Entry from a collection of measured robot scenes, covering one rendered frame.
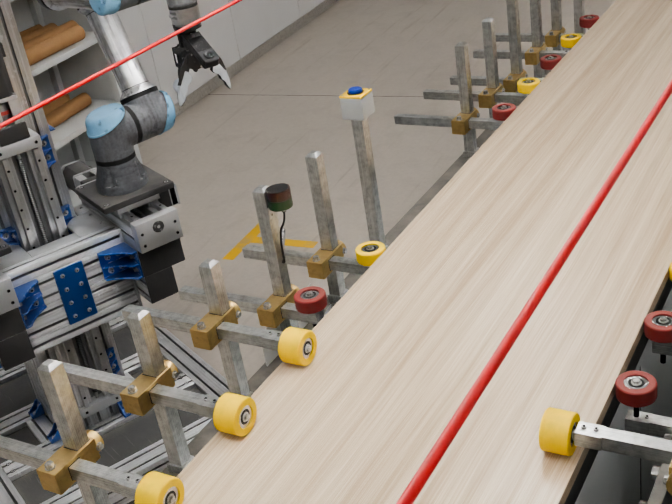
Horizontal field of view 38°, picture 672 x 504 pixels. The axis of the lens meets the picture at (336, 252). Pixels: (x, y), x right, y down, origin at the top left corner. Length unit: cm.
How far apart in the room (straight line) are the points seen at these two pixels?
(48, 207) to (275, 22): 506
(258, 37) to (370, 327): 547
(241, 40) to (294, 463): 568
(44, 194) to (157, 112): 40
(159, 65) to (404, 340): 453
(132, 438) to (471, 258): 136
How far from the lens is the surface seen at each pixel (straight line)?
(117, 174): 289
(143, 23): 642
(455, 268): 247
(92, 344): 317
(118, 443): 331
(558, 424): 184
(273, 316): 248
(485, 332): 222
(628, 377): 207
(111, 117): 285
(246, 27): 746
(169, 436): 226
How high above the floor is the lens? 213
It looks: 28 degrees down
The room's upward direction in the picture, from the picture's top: 10 degrees counter-clockwise
